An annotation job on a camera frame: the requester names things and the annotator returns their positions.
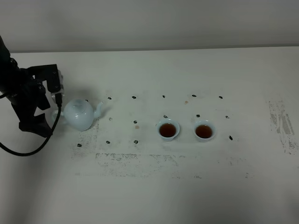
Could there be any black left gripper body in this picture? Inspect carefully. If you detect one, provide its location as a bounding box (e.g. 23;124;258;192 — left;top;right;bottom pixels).
6;69;50;121

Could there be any black left camera cable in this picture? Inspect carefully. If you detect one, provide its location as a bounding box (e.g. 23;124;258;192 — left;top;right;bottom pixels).
0;93;63;156

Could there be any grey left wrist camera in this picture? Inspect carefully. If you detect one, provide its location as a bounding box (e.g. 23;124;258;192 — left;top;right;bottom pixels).
27;64;64;101

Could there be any left pale blue tea cup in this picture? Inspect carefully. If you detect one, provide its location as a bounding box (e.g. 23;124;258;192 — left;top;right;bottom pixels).
157;119;180;141

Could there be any pale blue porcelain teapot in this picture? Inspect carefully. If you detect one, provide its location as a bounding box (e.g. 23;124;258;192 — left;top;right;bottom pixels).
60;99;103;132

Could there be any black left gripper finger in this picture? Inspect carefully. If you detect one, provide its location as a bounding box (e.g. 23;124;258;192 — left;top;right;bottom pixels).
19;113;52;137

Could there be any right pale blue tea cup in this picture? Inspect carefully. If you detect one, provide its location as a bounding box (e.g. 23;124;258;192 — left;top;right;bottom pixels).
193;119;217;142

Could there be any pale blue tea cup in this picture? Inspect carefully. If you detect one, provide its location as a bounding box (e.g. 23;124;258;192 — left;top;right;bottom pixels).
157;119;180;141
193;119;217;142

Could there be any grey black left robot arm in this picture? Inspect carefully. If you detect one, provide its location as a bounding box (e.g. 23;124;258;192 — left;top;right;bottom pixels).
0;40;52;138

